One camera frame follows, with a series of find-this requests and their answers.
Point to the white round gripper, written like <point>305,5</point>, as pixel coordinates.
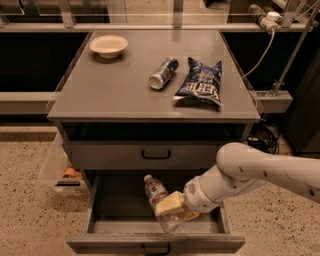
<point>195,196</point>

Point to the clear plastic water bottle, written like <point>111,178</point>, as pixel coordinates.
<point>156,192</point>

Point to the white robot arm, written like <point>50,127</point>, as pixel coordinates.
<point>240,169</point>

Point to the upper grey drawer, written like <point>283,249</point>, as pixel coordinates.
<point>107,155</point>

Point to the open lower grey drawer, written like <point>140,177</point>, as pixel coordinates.
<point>121,221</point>

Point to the grey drawer cabinet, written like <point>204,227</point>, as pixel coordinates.
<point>111,100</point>

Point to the orange fruit in bin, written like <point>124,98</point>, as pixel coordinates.
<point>72,173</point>

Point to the blue kettle chips bag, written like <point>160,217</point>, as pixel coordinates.
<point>202,83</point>

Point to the clear plastic storage bin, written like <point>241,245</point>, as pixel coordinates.
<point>52,172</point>

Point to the white paper bowl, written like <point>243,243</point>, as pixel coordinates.
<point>108,46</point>

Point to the white power strip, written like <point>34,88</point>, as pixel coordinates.
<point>266,20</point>

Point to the metal railing frame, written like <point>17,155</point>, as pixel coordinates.
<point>87,15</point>

